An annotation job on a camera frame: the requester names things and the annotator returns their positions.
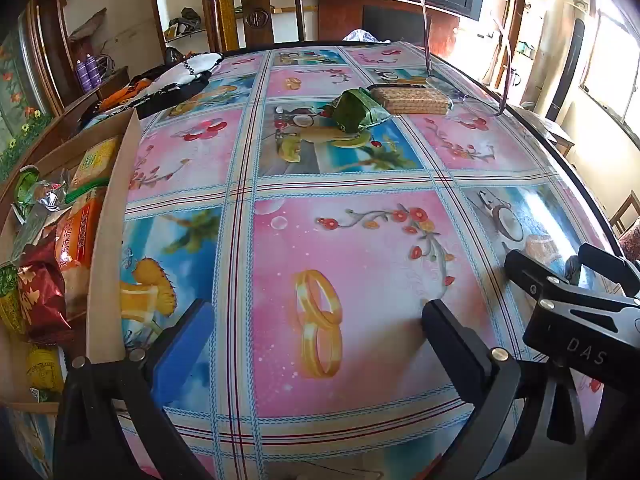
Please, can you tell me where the wooden stool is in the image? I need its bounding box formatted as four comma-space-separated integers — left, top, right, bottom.
510, 105, 576, 159

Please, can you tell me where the small green snack packet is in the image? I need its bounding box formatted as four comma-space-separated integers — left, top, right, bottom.
12, 165, 42, 207

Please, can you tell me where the wooden armchair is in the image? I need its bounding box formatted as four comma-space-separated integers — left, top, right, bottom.
199, 0, 311, 54

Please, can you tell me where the wooden side chair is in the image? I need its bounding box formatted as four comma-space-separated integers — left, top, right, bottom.
607, 190, 640, 262

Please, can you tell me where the red-brown television cabinet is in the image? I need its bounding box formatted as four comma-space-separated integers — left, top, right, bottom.
317, 0, 461, 59

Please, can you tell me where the red gold snack packet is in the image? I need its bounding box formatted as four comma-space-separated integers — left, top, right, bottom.
17, 240, 77, 347

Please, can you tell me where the dark cloth bundle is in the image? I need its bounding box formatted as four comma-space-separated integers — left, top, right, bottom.
167, 7, 204, 41

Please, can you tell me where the round yellow snack packet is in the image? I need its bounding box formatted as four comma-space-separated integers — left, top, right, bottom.
25, 345, 67, 402

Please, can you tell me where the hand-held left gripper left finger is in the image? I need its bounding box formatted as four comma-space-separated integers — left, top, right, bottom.
52, 299, 217, 480

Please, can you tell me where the white plastic bag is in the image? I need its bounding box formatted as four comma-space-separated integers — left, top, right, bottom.
342, 29, 394, 44

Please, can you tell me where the dark leaning board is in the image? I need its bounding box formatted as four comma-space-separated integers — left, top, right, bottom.
554, 17, 587, 122

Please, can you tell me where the orange black printed cloth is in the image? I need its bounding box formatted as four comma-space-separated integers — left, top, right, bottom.
97, 76, 156, 112

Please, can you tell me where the floral wall poster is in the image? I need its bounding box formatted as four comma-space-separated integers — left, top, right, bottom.
0, 10, 57, 182

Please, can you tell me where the white black cloth bag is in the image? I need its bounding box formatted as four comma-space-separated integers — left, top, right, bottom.
135, 51, 224, 120

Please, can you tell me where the silver foil snack packet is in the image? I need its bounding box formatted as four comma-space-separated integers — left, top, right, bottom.
10, 179, 72, 261

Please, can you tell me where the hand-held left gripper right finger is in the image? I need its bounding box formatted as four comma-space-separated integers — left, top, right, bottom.
421, 299, 586, 480

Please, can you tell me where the cardboard box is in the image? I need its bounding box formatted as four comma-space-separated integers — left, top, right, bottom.
0, 109, 145, 416

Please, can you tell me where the printed floral tablecloth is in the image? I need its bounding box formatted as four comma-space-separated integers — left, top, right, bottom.
80, 40, 622, 480

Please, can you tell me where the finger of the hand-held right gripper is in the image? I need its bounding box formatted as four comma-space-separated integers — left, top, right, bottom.
577, 244, 640, 296
504, 249, 640, 311

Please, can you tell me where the yellow-green snack packet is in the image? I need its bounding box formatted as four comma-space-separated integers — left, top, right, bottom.
67, 135, 122, 192

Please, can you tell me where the green foil snack packet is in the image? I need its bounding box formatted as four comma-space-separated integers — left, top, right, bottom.
320, 87, 399, 134

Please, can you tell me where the orange snack packet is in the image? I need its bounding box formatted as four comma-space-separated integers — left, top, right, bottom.
55, 186, 109, 322

